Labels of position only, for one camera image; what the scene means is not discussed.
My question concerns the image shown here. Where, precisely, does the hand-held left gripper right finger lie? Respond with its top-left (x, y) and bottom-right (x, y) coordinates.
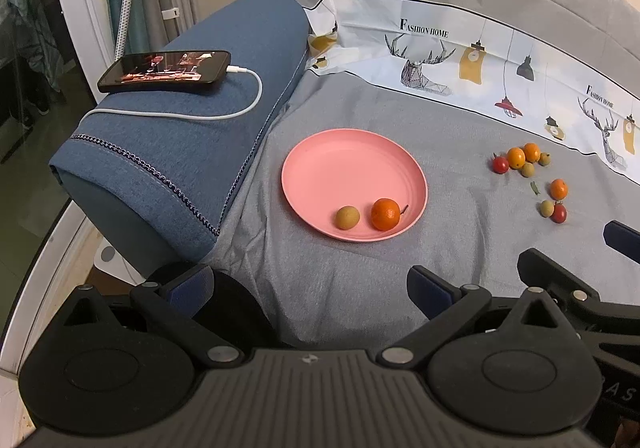
top-left (375, 267), bottom-right (583, 370)

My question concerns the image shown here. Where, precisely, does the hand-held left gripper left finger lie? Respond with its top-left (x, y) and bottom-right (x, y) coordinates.
top-left (62, 264), bottom-right (246, 369)

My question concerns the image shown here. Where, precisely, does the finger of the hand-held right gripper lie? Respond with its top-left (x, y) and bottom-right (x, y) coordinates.
top-left (517, 248), bottom-right (602, 316)
top-left (603, 221), bottom-right (640, 255)

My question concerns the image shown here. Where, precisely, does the pink plate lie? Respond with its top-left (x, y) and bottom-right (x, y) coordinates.
top-left (281, 129), bottom-right (429, 242)

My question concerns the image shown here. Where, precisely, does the white bathroom scale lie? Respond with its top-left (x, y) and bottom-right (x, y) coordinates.
top-left (94, 239), bottom-right (147, 285)

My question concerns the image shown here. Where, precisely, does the small orange with stem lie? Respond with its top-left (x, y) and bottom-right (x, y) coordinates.
top-left (370, 198), bottom-right (402, 232)

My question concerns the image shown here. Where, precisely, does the brown longan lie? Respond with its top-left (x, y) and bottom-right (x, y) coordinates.
top-left (334, 206), bottom-right (361, 230)

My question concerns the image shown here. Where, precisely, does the blue denim cushion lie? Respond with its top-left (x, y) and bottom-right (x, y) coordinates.
top-left (48, 0), bottom-right (312, 274)

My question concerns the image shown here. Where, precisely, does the black smartphone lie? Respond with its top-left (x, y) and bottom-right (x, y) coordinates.
top-left (97, 50), bottom-right (232, 94)

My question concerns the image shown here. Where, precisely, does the white charging cable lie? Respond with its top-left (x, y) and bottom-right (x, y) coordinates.
top-left (75, 65), bottom-right (264, 139)

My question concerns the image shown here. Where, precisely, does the white door frame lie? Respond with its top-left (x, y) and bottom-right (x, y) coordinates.
top-left (44, 0), bottom-right (118, 96)

